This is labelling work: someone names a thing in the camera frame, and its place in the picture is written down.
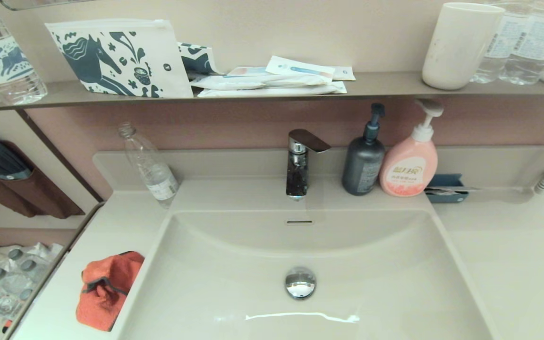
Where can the small white sachet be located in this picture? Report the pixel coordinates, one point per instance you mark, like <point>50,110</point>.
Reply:
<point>345,73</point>

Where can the water bottle blue deer label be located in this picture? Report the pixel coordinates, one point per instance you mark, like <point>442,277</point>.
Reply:
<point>3,61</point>

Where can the orange cleaning cloth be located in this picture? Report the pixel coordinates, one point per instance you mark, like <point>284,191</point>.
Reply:
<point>102,307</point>

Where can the folded blue print pouch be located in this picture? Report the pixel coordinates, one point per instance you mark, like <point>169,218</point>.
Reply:
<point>196,59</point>

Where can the white plastic cup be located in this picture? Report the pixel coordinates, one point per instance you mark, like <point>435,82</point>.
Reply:
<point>461,47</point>

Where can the white pouch blue horse print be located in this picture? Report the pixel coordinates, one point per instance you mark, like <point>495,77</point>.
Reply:
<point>111,61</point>

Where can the white sachet blue stripe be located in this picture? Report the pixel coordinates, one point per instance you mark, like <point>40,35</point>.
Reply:
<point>300,69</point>

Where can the wall mirror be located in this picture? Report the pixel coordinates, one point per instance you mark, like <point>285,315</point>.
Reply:
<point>40,3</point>

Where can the pink pump soap bottle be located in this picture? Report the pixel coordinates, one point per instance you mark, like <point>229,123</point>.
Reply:
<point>409,165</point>

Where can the white wipes pack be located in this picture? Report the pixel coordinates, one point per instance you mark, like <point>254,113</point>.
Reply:
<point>243,81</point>

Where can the grey wall shelf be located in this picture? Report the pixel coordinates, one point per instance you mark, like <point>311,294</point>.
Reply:
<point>59,90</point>

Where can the dark grey pump bottle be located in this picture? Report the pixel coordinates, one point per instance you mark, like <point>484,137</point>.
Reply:
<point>361,165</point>

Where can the clear water bottle white label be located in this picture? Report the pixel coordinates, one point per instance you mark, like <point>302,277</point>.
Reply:
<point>536,42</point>
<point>501,47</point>

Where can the white sachet peach print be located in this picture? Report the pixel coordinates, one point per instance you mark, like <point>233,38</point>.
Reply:
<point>248,71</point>

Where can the thin white stick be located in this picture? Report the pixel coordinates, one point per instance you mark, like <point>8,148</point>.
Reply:
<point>442,191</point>

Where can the chrome drain stopper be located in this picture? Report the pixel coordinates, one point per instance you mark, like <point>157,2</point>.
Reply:
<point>300,283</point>

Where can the brown hair dryer holder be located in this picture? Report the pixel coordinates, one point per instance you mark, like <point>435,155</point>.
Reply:
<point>45,198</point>

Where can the chrome sink faucet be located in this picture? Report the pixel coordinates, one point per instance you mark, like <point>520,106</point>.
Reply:
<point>297,174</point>

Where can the empty clear plastic bottle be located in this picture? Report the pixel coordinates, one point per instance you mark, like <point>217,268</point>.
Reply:
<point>151,170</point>

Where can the blue plastic box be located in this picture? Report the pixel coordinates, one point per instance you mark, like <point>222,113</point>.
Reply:
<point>446,182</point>

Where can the shrink-wrapped water bottle pack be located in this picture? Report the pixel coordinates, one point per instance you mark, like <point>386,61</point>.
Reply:
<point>12,283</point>

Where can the white sink basin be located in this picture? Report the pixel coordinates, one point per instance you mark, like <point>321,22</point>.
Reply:
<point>371,283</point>

